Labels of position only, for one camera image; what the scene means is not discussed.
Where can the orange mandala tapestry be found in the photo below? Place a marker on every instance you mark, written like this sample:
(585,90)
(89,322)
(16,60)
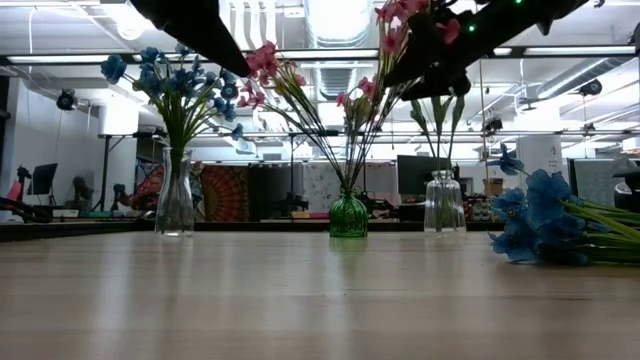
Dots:
(225,195)

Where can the tall clear glass vase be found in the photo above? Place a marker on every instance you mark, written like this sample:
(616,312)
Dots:
(174,200)

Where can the black background robot arm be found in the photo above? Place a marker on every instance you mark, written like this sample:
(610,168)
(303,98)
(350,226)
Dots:
(292,202)

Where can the corrugated silver ceiling duct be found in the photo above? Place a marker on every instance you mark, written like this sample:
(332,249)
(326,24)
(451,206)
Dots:
(340,20)

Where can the cardboard box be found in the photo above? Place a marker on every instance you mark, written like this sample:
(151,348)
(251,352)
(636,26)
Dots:
(494,186)

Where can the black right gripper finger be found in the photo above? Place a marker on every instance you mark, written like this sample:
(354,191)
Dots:
(435,82)

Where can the white ceiling box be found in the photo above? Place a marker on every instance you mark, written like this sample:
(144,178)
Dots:
(117,120)

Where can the multicolour tapestry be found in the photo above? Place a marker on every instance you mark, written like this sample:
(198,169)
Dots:
(150,192)

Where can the short clear glass vase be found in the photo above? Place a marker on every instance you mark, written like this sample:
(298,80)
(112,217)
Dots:
(444,205)

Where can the small black monitor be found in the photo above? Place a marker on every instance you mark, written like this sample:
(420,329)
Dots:
(44,179)

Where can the black ceiling spotlight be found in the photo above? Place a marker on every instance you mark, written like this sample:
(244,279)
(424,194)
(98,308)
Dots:
(591,87)
(66,100)
(492,124)

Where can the red object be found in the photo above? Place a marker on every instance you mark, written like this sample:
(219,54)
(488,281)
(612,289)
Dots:
(12,192)

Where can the slanted silver ceiling duct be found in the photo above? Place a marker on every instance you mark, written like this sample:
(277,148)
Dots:
(570,77)

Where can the green ribbed glass vase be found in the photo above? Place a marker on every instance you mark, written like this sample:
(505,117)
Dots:
(348,217)

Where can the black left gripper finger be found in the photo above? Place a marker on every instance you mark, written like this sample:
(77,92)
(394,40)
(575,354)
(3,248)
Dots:
(195,25)

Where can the round ceiling lamp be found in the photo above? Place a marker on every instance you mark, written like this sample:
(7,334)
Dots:
(131,27)

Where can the white pillar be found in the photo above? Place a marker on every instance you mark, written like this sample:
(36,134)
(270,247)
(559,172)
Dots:
(542,152)

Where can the large black monitor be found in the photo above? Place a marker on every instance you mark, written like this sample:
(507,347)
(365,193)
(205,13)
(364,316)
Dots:
(415,175)

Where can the black office chair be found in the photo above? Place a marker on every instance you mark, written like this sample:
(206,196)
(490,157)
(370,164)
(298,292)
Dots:
(630,192)

